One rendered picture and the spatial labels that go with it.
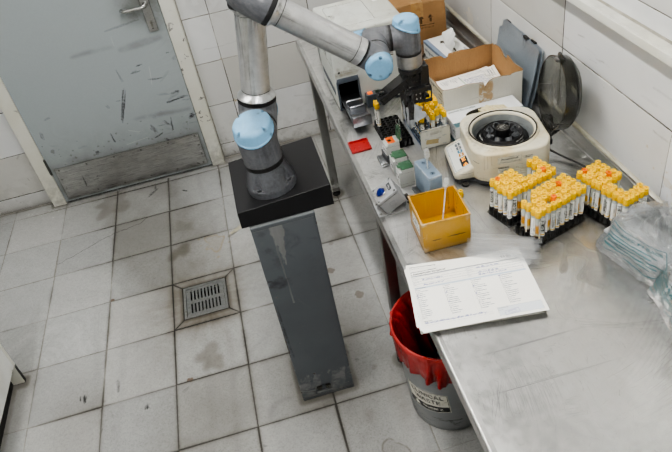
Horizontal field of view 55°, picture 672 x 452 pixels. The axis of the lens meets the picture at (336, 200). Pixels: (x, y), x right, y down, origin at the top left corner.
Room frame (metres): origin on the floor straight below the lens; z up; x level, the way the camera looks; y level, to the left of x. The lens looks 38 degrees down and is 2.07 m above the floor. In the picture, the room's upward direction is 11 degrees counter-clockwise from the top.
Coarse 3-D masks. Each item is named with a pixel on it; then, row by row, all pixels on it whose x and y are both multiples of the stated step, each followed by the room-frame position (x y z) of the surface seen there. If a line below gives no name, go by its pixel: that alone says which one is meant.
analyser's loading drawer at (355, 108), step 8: (344, 96) 2.10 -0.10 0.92; (352, 96) 2.09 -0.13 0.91; (344, 104) 2.04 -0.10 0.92; (352, 104) 2.01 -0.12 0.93; (360, 104) 2.01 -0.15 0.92; (352, 112) 1.96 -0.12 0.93; (360, 112) 1.96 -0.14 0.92; (352, 120) 1.92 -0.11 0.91; (360, 120) 1.91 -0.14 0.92; (368, 120) 1.91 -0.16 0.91
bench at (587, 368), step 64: (320, 64) 2.49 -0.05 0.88; (320, 128) 2.72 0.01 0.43; (576, 128) 1.61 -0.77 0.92; (384, 256) 1.58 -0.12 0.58; (448, 256) 1.22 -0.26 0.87; (576, 256) 1.13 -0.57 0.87; (512, 320) 0.97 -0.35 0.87; (576, 320) 0.93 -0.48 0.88; (640, 320) 0.90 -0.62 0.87; (512, 384) 0.80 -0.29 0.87; (576, 384) 0.77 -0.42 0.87; (640, 384) 0.74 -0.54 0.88; (512, 448) 0.66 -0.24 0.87; (576, 448) 0.64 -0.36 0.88; (640, 448) 0.61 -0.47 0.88
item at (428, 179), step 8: (424, 160) 1.52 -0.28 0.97; (416, 168) 1.51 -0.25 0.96; (424, 168) 1.49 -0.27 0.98; (432, 168) 1.48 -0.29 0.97; (416, 176) 1.52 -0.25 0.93; (424, 176) 1.46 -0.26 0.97; (432, 176) 1.44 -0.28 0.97; (440, 176) 1.44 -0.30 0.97; (416, 184) 1.52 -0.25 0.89; (424, 184) 1.47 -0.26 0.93; (432, 184) 1.43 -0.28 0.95; (440, 184) 1.44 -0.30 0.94; (416, 192) 1.50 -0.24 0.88
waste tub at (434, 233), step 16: (432, 192) 1.38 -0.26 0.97; (448, 192) 1.38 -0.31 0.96; (416, 208) 1.37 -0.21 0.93; (432, 208) 1.38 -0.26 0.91; (448, 208) 1.38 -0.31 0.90; (464, 208) 1.29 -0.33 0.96; (416, 224) 1.31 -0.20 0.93; (432, 224) 1.25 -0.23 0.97; (448, 224) 1.25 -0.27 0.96; (464, 224) 1.25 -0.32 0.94; (432, 240) 1.25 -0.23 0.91; (448, 240) 1.25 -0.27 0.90; (464, 240) 1.25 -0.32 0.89
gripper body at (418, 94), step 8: (424, 64) 1.72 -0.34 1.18; (400, 72) 1.70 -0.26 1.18; (408, 72) 1.68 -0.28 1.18; (416, 72) 1.68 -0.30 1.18; (424, 72) 1.70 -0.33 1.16; (416, 80) 1.70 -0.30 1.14; (424, 80) 1.70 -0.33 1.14; (408, 88) 1.69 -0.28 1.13; (416, 88) 1.68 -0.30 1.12; (424, 88) 1.68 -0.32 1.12; (408, 96) 1.68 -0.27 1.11; (416, 96) 1.69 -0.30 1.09; (424, 96) 1.70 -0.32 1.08
